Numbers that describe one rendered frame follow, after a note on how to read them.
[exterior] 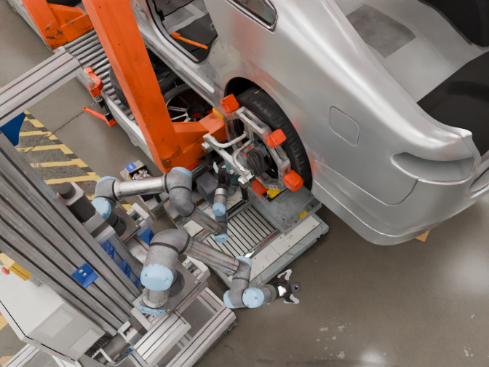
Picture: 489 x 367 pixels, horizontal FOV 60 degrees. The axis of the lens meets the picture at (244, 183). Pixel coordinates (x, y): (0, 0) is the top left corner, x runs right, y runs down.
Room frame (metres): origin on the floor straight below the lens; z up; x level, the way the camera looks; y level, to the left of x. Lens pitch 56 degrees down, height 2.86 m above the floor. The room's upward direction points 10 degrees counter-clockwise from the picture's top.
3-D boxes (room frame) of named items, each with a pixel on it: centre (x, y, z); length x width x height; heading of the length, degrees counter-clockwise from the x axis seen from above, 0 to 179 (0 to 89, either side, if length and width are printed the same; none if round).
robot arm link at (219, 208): (1.32, 0.16, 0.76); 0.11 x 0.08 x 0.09; 165
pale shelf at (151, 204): (1.80, 0.70, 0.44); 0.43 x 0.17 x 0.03; 31
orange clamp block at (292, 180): (1.34, -0.27, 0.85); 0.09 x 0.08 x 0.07; 31
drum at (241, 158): (1.57, -0.04, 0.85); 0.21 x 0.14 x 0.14; 121
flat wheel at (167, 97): (2.38, 0.28, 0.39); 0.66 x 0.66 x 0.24
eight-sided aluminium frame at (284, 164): (1.60, -0.10, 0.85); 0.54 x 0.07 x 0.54; 31
